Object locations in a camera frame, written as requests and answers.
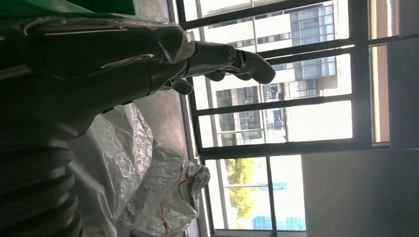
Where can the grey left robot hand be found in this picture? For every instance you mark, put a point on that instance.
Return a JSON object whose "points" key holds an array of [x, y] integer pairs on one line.
{"points": [[82, 65]]}

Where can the grey poly bag black letters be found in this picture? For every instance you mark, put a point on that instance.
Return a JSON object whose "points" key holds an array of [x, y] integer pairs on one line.
{"points": [[131, 170]]}

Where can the green plastic crate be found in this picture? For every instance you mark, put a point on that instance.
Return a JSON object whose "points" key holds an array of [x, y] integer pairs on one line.
{"points": [[82, 6]]}

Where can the dark window frame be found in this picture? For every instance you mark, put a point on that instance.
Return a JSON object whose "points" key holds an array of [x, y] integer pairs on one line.
{"points": [[358, 81]]}

